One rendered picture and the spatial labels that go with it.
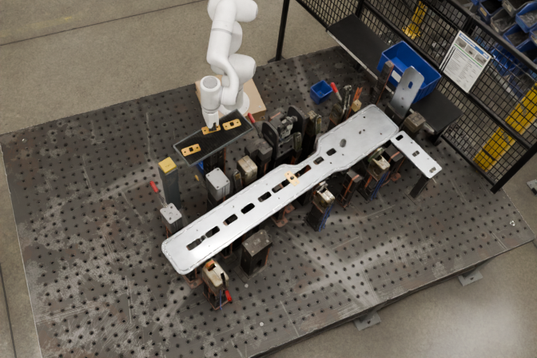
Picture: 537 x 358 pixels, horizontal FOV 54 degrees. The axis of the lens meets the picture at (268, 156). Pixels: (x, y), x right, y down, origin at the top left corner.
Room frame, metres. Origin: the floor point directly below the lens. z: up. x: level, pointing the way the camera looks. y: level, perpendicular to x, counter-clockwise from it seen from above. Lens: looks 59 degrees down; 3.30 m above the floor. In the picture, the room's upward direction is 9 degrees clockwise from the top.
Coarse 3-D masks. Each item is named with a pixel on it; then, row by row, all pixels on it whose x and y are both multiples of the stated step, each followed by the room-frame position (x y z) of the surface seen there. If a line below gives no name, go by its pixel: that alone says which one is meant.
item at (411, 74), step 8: (408, 72) 1.82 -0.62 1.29; (416, 72) 1.79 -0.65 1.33; (400, 80) 1.83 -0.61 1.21; (408, 80) 1.81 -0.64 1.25; (416, 80) 1.78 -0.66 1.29; (400, 88) 1.82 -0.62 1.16; (408, 88) 1.79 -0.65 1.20; (416, 88) 1.77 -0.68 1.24; (392, 96) 1.83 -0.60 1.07; (400, 96) 1.81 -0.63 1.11; (408, 96) 1.78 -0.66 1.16; (392, 104) 1.82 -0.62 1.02; (400, 104) 1.79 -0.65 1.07; (408, 104) 1.76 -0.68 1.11; (400, 112) 1.78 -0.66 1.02
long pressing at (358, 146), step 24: (360, 120) 1.69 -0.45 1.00; (384, 120) 1.72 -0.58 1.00; (336, 144) 1.52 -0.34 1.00; (360, 144) 1.54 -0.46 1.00; (288, 168) 1.33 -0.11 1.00; (312, 168) 1.35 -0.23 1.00; (336, 168) 1.37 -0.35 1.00; (240, 192) 1.15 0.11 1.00; (264, 192) 1.17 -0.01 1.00; (288, 192) 1.20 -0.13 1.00; (216, 216) 1.01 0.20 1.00; (240, 216) 1.03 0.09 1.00; (264, 216) 1.05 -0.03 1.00; (168, 240) 0.85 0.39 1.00; (192, 240) 0.87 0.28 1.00; (216, 240) 0.89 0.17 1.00; (192, 264) 0.76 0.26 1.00
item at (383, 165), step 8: (384, 160) 1.44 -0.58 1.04; (368, 168) 1.43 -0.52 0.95; (376, 168) 1.41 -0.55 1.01; (384, 168) 1.39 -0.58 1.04; (368, 176) 1.42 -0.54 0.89; (376, 176) 1.39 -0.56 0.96; (384, 176) 1.40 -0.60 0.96; (360, 184) 1.43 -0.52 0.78; (368, 184) 1.42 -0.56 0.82; (376, 184) 1.42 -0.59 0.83; (360, 192) 1.42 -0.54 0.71; (368, 192) 1.39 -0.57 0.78; (376, 192) 1.41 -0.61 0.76; (368, 200) 1.38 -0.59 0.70
